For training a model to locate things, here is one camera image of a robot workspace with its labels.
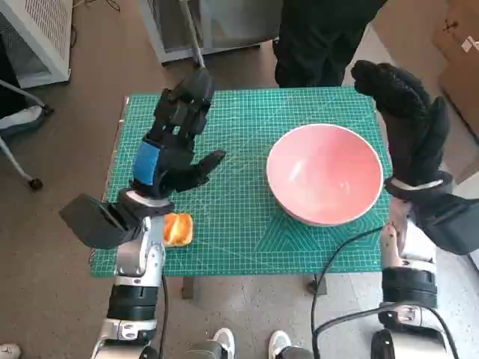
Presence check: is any green cutting mat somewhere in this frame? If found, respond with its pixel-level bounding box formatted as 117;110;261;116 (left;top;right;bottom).
91;86;394;278

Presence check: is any brown table leg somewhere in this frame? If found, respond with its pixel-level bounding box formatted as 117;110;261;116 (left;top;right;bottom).
307;274;329;296

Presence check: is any brown cardboard box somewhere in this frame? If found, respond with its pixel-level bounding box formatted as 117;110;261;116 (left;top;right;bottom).
432;0;479;145

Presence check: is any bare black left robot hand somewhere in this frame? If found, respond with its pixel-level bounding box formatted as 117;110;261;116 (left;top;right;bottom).
129;69;228;200

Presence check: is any grey tube chair with casters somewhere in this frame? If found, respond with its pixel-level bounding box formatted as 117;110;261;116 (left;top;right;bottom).
0;80;55;190

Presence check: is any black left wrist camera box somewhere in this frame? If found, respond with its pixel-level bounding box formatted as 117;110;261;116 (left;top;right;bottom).
58;194;147;251

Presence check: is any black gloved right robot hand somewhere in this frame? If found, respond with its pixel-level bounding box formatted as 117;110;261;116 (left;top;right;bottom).
351;59;451;187

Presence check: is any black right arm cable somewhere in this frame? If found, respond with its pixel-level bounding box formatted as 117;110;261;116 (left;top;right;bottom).
313;301;460;359

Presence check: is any grey mesh office chair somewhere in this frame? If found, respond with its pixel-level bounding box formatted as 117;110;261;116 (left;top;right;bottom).
138;0;281;72

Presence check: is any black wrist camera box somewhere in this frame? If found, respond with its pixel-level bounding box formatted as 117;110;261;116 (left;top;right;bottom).
409;190;479;257
58;194;147;251

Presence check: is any white perforated cabinet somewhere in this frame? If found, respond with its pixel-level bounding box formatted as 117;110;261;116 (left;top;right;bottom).
0;0;74;90

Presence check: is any pink bowl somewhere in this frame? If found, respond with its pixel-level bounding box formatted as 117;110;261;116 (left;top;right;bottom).
266;123;385;229

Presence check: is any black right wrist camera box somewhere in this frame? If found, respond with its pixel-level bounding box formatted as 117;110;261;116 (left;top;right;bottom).
409;190;479;257

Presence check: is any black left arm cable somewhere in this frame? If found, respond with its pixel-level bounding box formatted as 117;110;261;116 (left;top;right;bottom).
156;274;169;359

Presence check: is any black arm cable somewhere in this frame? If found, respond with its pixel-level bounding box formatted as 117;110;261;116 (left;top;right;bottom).
156;274;169;359
313;301;460;359

